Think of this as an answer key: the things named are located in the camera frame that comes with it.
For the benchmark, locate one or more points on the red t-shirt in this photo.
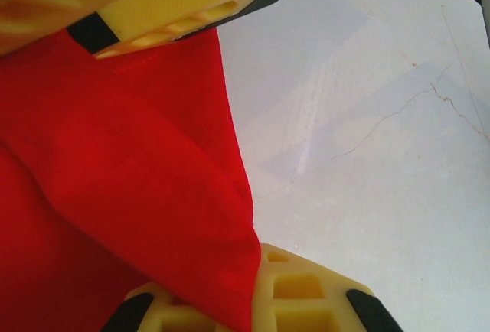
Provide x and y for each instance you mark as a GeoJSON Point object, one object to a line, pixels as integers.
{"type": "Point", "coordinates": [115, 175]}

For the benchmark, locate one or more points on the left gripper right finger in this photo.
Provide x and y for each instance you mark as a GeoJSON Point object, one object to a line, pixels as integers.
{"type": "Point", "coordinates": [298, 297]}

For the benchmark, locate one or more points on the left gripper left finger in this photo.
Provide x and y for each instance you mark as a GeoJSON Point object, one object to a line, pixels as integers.
{"type": "Point", "coordinates": [168, 318]}

